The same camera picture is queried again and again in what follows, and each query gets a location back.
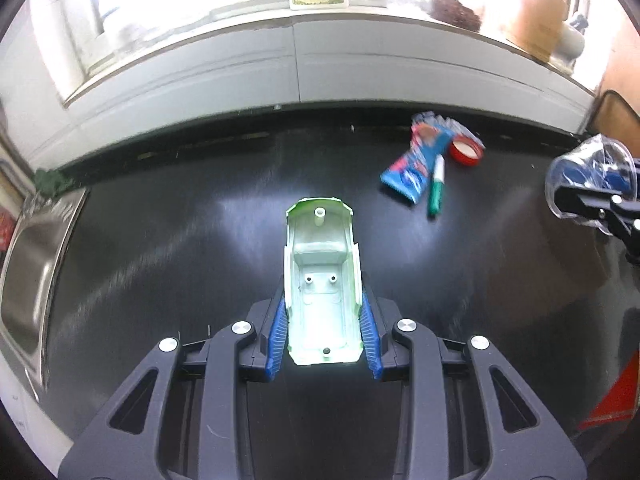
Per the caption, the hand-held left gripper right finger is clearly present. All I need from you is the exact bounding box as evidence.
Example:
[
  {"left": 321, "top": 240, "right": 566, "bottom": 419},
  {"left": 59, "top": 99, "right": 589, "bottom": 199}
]
[{"left": 357, "top": 287, "right": 588, "bottom": 480}]

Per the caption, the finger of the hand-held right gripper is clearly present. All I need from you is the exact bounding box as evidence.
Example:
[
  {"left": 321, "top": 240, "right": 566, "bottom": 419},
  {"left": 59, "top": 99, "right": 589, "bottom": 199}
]
[
  {"left": 564, "top": 146, "right": 640, "bottom": 192},
  {"left": 555, "top": 186, "right": 640, "bottom": 257}
]

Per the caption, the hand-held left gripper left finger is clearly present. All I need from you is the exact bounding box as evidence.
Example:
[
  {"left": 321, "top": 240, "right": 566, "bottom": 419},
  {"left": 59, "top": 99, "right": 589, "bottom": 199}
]
[{"left": 57, "top": 287, "right": 291, "bottom": 480}]

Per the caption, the clear plastic cup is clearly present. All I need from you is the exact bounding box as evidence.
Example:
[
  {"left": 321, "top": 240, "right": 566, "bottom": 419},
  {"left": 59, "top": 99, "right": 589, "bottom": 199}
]
[{"left": 545, "top": 132, "right": 639, "bottom": 236}]

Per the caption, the white green plastic shell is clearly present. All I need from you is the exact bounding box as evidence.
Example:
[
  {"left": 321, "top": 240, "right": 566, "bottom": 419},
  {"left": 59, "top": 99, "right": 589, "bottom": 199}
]
[{"left": 282, "top": 197, "right": 366, "bottom": 367}]

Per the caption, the round wooden cutting board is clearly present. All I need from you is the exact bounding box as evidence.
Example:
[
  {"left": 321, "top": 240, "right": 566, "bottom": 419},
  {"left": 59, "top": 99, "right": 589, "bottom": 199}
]
[{"left": 597, "top": 25, "right": 640, "bottom": 111}]

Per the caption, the white stone mortar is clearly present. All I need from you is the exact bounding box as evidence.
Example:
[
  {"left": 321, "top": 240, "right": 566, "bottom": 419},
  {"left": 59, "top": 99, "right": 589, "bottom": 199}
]
[{"left": 547, "top": 12, "right": 587, "bottom": 68}]

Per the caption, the red and white lid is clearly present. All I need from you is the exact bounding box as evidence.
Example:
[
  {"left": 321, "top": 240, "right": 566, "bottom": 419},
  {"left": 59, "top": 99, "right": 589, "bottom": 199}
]
[{"left": 448, "top": 135, "right": 485, "bottom": 167}]

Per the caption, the green marker pen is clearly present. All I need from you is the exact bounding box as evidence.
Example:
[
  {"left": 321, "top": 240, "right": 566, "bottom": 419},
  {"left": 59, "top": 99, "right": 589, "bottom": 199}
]
[{"left": 426, "top": 154, "right": 447, "bottom": 218}]

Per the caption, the blue snack packet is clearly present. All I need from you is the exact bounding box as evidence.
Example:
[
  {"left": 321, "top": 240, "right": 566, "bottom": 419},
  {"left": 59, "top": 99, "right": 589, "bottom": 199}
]
[{"left": 379, "top": 120, "right": 453, "bottom": 206}]

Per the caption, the bamboo chopstick holder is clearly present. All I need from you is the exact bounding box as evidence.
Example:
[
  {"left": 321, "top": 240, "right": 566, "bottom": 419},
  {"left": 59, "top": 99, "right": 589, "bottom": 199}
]
[{"left": 505, "top": 0, "right": 568, "bottom": 58}]

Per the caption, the red plastic bag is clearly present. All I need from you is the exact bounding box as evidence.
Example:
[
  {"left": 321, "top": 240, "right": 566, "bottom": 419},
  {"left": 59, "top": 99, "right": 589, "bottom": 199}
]
[{"left": 577, "top": 360, "right": 640, "bottom": 431}]

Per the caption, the brown scrub pad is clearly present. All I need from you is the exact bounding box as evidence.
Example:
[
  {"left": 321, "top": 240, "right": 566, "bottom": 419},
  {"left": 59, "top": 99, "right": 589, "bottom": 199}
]
[{"left": 430, "top": 0, "right": 482, "bottom": 31}]

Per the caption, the stainless steel sink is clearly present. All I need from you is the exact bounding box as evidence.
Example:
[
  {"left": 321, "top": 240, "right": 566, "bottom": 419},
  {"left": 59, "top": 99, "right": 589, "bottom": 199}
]
[{"left": 0, "top": 187, "right": 88, "bottom": 391}]

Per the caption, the green scrubbing pad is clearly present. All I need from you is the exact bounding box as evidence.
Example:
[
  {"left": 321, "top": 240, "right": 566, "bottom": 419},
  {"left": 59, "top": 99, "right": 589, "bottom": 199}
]
[{"left": 32, "top": 169, "right": 73, "bottom": 199}]

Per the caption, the white window frame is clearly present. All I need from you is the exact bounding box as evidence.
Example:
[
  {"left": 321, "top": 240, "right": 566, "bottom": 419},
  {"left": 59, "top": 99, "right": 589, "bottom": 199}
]
[{"left": 27, "top": 0, "right": 596, "bottom": 108}]

